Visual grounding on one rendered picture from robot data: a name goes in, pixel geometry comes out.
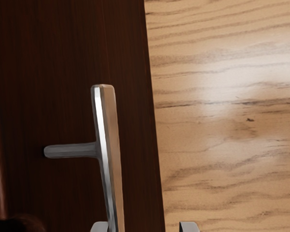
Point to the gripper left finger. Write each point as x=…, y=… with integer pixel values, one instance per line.
x=99, y=227

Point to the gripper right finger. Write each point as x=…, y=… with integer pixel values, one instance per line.
x=188, y=227

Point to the dark brown wooden cabinet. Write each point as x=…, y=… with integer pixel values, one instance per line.
x=50, y=72

